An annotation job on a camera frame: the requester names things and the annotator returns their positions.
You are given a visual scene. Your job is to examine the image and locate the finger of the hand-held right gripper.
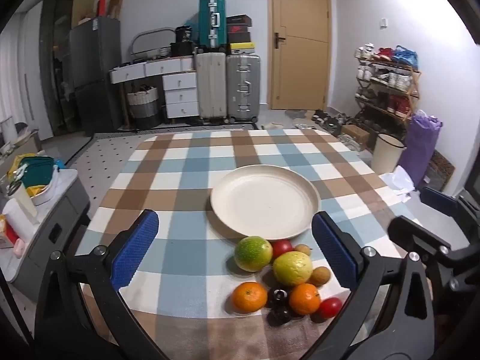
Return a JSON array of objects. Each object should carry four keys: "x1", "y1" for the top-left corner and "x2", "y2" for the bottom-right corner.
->
[
  {"x1": 387, "y1": 215, "x2": 453, "y2": 262},
  {"x1": 419, "y1": 187, "x2": 460, "y2": 215}
]

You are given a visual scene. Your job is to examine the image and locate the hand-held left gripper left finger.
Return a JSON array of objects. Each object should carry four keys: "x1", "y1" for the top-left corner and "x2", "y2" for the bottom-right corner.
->
[{"x1": 34, "y1": 209, "x2": 169, "y2": 360}]

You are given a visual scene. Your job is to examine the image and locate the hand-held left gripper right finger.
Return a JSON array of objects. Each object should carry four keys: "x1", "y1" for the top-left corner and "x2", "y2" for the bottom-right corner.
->
[{"x1": 300, "y1": 212, "x2": 437, "y2": 360}]

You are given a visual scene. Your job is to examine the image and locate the yellow green citrus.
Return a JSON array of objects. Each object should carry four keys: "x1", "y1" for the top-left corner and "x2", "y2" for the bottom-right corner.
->
[{"x1": 272, "y1": 251, "x2": 314, "y2": 286}]

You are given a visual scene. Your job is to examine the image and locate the red tomato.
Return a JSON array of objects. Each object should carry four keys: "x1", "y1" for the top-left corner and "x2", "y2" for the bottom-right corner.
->
[
  {"x1": 318, "y1": 297, "x2": 343, "y2": 319},
  {"x1": 271, "y1": 239, "x2": 294, "y2": 259}
]

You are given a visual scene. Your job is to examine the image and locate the small orange tangerine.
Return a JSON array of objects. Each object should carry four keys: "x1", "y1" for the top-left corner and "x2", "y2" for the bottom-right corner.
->
[{"x1": 288, "y1": 283, "x2": 322, "y2": 316}]

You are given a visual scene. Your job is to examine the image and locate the dark plum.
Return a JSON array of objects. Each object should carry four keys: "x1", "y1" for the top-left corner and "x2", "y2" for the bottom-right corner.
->
[
  {"x1": 268, "y1": 306, "x2": 292, "y2": 326},
  {"x1": 267, "y1": 288, "x2": 290, "y2": 308}
]

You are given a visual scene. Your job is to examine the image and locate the green orange citrus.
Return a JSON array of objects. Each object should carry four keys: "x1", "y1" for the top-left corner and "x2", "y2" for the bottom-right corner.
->
[{"x1": 235, "y1": 236, "x2": 273, "y2": 272}]

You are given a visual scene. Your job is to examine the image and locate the cream round plate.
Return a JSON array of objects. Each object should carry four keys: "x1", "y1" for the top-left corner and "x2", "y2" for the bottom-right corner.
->
[{"x1": 210, "y1": 165, "x2": 322, "y2": 241}]

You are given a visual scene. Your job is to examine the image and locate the large orange tangerine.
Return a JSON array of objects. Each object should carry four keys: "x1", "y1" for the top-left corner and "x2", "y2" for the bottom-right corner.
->
[{"x1": 230, "y1": 281, "x2": 268, "y2": 313}]

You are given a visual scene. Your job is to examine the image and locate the dark doormat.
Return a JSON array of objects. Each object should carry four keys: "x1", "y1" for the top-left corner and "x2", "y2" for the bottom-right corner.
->
[{"x1": 425, "y1": 149, "x2": 456, "y2": 193}]

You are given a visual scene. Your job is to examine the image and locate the large brown longan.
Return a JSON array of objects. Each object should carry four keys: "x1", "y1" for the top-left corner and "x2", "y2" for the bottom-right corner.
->
[{"x1": 309, "y1": 266, "x2": 331, "y2": 287}]

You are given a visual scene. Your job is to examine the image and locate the white plastic bag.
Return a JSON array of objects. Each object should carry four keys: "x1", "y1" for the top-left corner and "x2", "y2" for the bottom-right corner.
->
[{"x1": 379, "y1": 165, "x2": 420, "y2": 202}]

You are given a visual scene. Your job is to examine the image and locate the purple bag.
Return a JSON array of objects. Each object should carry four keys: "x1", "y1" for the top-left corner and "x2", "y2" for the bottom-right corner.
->
[{"x1": 397, "y1": 110, "x2": 443, "y2": 190}]

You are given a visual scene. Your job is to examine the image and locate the white bucket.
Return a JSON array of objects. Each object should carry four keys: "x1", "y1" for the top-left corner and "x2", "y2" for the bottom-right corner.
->
[{"x1": 370, "y1": 133, "x2": 407, "y2": 175}]

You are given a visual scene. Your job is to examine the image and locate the checked tablecloth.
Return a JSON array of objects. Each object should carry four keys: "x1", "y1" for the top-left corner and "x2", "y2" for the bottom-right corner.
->
[{"x1": 75, "y1": 128, "x2": 424, "y2": 360}]

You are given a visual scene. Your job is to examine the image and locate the grey side cabinet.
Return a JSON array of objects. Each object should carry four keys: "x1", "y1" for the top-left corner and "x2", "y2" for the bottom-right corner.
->
[{"x1": 0, "y1": 168, "x2": 91, "y2": 301}]

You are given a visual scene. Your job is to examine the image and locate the small cardboard box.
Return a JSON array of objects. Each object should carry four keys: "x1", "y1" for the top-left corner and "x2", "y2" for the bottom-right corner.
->
[{"x1": 340, "y1": 124, "x2": 373, "y2": 149}]

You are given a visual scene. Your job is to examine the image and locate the white paper roll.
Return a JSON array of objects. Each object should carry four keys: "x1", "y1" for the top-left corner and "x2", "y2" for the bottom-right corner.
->
[{"x1": 2, "y1": 197, "x2": 39, "y2": 238}]

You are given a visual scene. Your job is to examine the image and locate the bowl with green cloth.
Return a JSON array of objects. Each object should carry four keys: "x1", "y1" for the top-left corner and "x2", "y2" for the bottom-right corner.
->
[{"x1": 13, "y1": 155, "x2": 61, "y2": 206}]

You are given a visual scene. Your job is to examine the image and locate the scattered dark shoes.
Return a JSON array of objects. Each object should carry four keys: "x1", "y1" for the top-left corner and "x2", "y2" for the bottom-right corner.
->
[{"x1": 310, "y1": 109, "x2": 355, "y2": 136}]

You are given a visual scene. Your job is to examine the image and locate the blue bag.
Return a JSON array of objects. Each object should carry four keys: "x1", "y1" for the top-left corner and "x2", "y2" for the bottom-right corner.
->
[{"x1": 394, "y1": 45, "x2": 419, "y2": 69}]

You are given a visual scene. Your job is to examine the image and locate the woven laundry basket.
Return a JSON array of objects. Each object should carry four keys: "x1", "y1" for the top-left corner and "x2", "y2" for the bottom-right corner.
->
[{"x1": 126, "y1": 85, "x2": 160, "y2": 130}]

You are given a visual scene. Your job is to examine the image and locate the white drawer cabinet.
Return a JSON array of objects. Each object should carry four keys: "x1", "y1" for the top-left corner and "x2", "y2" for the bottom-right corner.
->
[{"x1": 162, "y1": 71, "x2": 199, "y2": 119}]

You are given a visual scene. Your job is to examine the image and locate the grey refrigerator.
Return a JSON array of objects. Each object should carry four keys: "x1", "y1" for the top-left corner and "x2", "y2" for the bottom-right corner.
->
[{"x1": 68, "y1": 16, "x2": 122, "y2": 137}]

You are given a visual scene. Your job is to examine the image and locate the white desk drawers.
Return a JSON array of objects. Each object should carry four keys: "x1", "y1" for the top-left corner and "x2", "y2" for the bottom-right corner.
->
[{"x1": 109, "y1": 57, "x2": 196, "y2": 85}]

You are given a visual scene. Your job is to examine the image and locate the beige suitcase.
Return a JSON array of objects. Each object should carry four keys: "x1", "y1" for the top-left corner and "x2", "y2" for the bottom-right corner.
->
[{"x1": 195, "y1": 52, "x2": 228, "y2": 120}]

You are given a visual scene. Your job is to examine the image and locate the silver suitcase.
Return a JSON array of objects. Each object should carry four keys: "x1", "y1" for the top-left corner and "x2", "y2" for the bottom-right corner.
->
[{"x1": 226, "y1": 53, "x2": 261, "y2": 124}]

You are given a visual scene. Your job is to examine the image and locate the wooden door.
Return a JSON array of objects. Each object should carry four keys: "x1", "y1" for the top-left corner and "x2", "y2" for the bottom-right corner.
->
[{"x1": 267, "y1": 0, "x2": 332, "y2": 111}]

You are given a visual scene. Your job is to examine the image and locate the black bag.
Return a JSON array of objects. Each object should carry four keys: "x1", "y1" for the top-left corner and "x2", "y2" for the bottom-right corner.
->
[{"x1": 175, "y1": 25, "x2": 194, "y2": 56}]

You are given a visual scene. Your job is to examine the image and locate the stack of shoe boxes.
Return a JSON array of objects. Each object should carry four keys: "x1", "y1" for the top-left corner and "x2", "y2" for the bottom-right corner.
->
[{"x1": 226, "y1": 14, "x2": 253, "y2": 55}]

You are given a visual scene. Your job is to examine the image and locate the teal suitcase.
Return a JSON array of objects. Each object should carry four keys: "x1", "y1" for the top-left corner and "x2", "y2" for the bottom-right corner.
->
[{"x1": 198, "y1": 0, "x2": 227, "y2": 49}]

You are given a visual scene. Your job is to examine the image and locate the flat cardboard boxes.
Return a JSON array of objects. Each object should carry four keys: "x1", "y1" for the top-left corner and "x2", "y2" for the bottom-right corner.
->
[{"x1": 70, "y1": 0, "x2": 97, "y2": 29}]

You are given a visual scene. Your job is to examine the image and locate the curved metal frame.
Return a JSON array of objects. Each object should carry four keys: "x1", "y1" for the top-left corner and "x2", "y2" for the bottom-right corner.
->
[{"x1": 130, "y1": 27, "x2": 177, "y2": 61}]

